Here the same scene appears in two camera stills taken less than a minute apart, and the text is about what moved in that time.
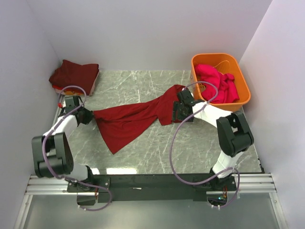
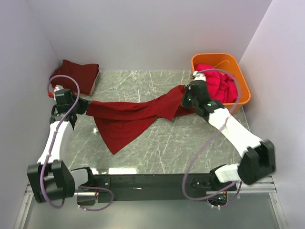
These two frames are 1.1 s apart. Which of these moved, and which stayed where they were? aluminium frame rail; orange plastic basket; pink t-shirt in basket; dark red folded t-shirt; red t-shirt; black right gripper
Moved: black right gripper; red t-shirt
Stayed: pink t-shirt in basket; dark red folded t-shirt; orange plastic basket; aluminium frame rail
